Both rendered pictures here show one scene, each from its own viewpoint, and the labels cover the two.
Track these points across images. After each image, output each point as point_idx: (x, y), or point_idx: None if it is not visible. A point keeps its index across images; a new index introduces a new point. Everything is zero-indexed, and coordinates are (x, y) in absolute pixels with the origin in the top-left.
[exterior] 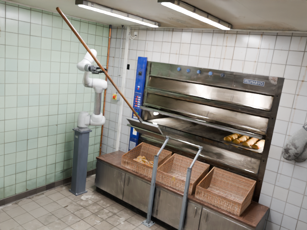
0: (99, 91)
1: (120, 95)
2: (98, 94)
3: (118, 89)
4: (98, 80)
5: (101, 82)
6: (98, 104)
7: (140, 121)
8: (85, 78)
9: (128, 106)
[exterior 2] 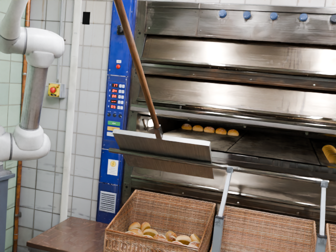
0: (44, 62)
1: (133, 59)
2: (41, 73)
3: (132, 39)
4: (42, 31)
5: (50, 38)
6: (37, 100)
7: (157, 136)
8: (13, 18)
9: (143, 93)
